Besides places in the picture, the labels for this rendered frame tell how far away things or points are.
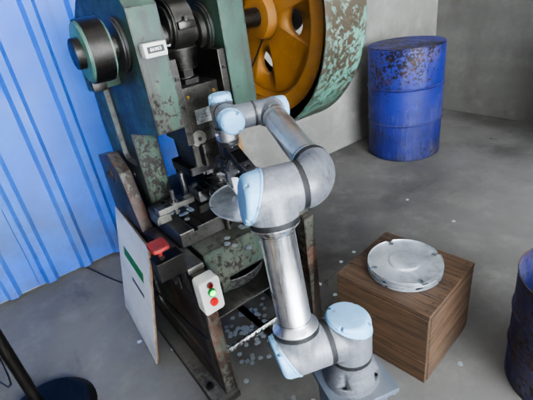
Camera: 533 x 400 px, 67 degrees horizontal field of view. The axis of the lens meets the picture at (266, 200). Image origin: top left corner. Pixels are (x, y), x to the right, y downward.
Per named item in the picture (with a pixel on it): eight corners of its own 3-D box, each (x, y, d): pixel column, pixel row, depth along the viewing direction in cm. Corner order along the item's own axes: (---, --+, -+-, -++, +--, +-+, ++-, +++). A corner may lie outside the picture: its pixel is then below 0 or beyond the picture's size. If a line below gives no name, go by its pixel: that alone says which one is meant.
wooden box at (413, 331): (466, 325, 179) (475, 262, 162) (424, 383, 157) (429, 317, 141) (385, 288, 206) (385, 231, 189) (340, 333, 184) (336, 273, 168)
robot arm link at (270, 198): (341, 374, 101) (306, 163, 85) (285, 394, 98) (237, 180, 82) (322, 346, 112) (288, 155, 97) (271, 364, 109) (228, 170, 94)
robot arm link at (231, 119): (255, 105, 116) (246, 97, 125) (217, 113, 114) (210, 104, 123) (259, 131, 120) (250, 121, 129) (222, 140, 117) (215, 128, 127)
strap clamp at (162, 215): (197, 208, 158) (192, 185, 153) (158, 226, 150) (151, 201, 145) (190, 203, 163) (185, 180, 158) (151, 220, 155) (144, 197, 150)
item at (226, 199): (217, 229, 127) (217, 228, 127) (203, 189, 151) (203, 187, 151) (304, 212, 133) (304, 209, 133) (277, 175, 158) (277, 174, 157)
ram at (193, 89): (237, 156, 150) (223, 75, 136) (202, 171, 143) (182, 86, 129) (213, 147, 163) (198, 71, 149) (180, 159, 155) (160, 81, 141)
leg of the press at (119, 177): (242, 394, 164) (193, 200, 121) (218, 412, 159) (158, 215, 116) (153, 287, 232) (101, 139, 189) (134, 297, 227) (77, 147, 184)
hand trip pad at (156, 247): (175, 263, 131) (170, 244, 128) (159, 271, 129) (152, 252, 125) (166, 254, 137) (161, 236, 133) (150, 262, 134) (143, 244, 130)
